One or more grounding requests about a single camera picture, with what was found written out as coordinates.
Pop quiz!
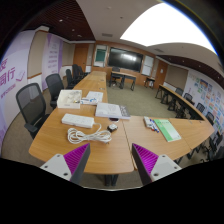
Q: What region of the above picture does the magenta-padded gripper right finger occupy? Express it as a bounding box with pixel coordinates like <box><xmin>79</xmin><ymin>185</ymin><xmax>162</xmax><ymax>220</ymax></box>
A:
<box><xmin>131</xmin><ymin>142</ymin><xmax>183</xmax><ymax>187</ymax></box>

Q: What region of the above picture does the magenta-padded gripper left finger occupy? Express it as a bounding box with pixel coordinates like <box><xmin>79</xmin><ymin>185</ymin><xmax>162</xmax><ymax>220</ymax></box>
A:
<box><xmin>39</xmin><ymin>143</ymin><xmax>92</xmax><ymax>186</ymax></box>

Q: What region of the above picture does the black and silver charger block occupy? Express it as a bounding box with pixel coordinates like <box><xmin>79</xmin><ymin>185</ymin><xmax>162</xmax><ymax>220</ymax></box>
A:
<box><xmin>106</xmin><ymin>123</ymin><xmax>119</xmax><ymax>133</ymax></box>

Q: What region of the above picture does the green booklet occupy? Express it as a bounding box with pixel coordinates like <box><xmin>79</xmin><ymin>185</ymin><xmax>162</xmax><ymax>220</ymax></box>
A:
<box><xmin>153</xmin><ymin>118</ymin><xmax>183</xmax><ymax>143</ymax></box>

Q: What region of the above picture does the white box of markers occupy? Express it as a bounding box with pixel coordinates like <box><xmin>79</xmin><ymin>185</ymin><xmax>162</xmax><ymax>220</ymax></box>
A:
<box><xmin>143</xmin><ymin>115</ymin><xmax>160</xmax><ymax>133</ymax></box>

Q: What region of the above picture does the white power strip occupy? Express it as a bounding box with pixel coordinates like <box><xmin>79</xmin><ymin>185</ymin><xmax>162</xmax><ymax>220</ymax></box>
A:
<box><xmin>61</xmin><ymin>113</ymin><xmax>96</xmax><ymax>129</ymax></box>

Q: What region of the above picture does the white open cardboard box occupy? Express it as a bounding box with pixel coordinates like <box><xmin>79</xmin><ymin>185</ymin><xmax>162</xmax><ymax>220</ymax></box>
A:
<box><xmin>56</xmin><ymin>89</ymin><xmax>83</xmax><ymax>110</ymax></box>

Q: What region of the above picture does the large black mesh office chair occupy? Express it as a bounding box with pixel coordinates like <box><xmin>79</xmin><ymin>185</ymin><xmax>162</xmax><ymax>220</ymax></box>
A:
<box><xmin>15</xmin><ymin>82</ymin><xmax>50</xmax><ymax>140</ymax></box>

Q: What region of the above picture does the long wooden conference table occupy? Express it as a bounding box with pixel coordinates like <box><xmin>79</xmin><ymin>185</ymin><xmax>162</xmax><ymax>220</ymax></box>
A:
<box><xmin>154</xmin><ymin>83</ymin><xmax>205</xmax><ymax>121</ymax></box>

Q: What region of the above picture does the row of black chairs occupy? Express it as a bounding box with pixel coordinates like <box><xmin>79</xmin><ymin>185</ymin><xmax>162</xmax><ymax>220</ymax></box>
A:
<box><xmin>174</xmin><ymin>86</ymin><xmax>224</xmax><ymax>161</ymax></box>

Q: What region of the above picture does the small blue and white box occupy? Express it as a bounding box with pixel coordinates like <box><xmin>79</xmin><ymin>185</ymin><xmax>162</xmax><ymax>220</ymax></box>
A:
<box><xmin>80</xmin><ymin>96</ymin><xmax>98</xmax><ymax>106</ymax></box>

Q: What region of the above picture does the white printed paper sheet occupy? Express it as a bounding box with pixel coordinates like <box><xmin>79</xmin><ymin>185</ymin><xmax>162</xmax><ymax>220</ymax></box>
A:
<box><xmin>85</xmin><ymin>90</ymin><xmax>104</xmax><ymax>103</ymax></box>

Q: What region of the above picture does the small wooden side table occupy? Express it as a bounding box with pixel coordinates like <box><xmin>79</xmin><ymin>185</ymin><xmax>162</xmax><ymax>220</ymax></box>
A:
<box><xmin>143</xmin><ymin>76</ymin><xmax>157</xmax><ymax>90</ymax></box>

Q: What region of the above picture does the group of black office chairs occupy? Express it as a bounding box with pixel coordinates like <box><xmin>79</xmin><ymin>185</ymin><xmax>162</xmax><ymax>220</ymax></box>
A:
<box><xmin>64</xmin><ymin>63</ymin><xmax>90</xmax><ymax>89</ymax></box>

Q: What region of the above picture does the brown wooden door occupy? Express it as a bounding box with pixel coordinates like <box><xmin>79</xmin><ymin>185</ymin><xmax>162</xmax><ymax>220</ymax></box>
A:
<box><xmin>153</xmin><ymin>59</ymin><xmax>169</xmax><ymax>89</ymax></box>
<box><xmin>73</xmin><ymin>43</ymin><xmax>90</xmax><ymax>73</ymax></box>

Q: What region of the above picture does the wooden desk with black legs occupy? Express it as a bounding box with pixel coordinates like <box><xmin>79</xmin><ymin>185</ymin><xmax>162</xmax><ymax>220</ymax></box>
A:
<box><xmin>108</xmin><ymin>70</ymin><xmax>137</xmax><ymax>92</ymax></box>

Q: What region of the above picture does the large purple and white banner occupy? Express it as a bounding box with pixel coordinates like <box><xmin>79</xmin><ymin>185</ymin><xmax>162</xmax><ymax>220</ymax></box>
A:
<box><xmin>0</xmin><ymin>30</ymin><xmax>36</xmax><ymax>144</ymax></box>

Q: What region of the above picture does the black swivel chair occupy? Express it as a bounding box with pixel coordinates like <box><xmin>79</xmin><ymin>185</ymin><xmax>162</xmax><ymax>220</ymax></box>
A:
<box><xmin>111</xmin><ymin>66</ymin><xmax>122</xmax><ymax>86</ymax></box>

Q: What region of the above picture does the large white ceiling light panel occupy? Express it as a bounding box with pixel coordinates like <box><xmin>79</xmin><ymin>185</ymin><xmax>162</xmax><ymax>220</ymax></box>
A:
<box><xmin>119</xmin><ymin>2</ymin><xmax>217</xmax><ymax>54</ymax></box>

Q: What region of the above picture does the white power strip cable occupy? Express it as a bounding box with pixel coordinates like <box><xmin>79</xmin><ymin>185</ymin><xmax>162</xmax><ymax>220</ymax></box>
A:
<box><xmin>67</xmin><ymin>123</ymin><xmax>113</xmax><ymax>145</ymax></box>

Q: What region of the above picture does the colourful wall poster display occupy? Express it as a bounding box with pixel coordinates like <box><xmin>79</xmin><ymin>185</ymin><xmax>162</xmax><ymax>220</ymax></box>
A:
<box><xmin>189</xmin><ymin>76</ymin><xmax>224</xmax><ymax>131</ymax></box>

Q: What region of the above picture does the white wall whiteboard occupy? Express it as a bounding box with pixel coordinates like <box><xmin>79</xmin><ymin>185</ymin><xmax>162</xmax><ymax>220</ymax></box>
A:
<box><xmin>141</xmin><ymin>54</ymin><xmax>155</xmax><ymax>77</ymax></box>

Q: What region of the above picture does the narrow purple wall banner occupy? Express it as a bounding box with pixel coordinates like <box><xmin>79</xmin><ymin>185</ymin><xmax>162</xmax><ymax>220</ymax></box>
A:
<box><xmin>41</xmin><ymin>33</ymin><xmax>64</xmax><ymax>91</ymax></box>

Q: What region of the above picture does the large black wall screen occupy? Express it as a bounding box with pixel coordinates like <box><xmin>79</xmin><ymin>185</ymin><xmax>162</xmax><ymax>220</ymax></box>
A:
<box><xmin>107</xmin><ymin>46</ymin><xmax>144</xmax><ymax>73</ymax></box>

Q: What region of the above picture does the white and green wall board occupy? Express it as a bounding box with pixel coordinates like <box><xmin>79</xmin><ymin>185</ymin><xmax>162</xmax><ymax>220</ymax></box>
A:
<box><xmin>92</xmin><ymin>44</ymin><xmax>108</xmax><ymax>68</ymax></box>

